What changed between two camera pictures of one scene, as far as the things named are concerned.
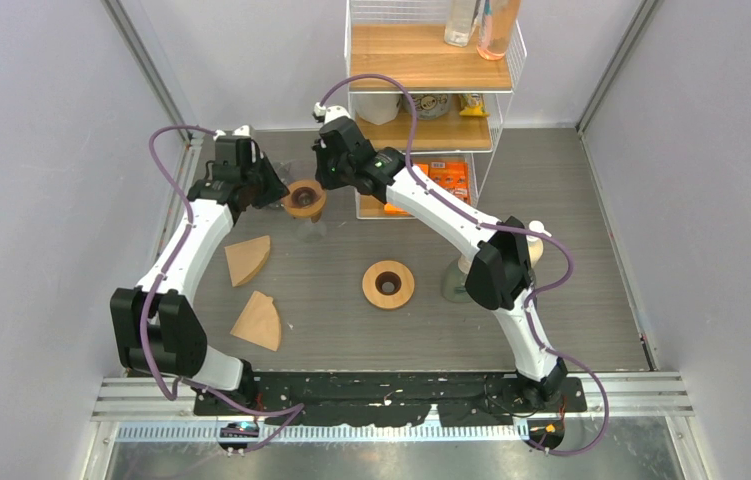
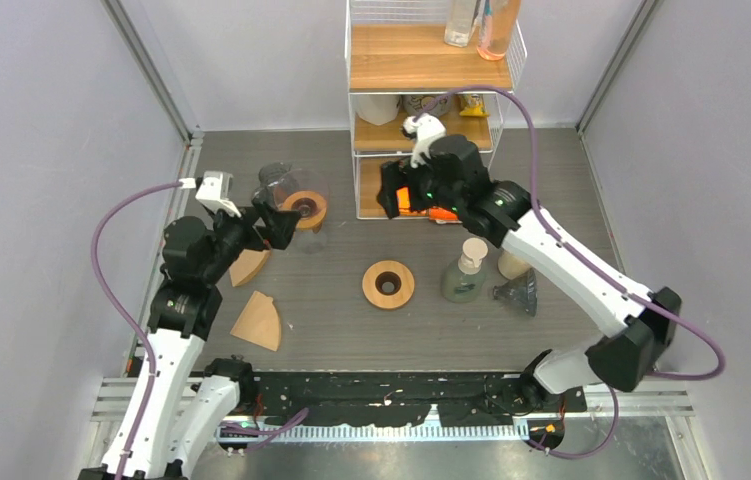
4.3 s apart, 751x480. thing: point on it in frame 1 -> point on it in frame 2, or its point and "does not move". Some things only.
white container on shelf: [377, 107] does not move
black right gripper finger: [325, 169] -> [393, 174]
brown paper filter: [259, 321] does not move
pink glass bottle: [495, 27] does not move
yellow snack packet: [473, 106] does not move
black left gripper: [277, 191] -> [278, 229]
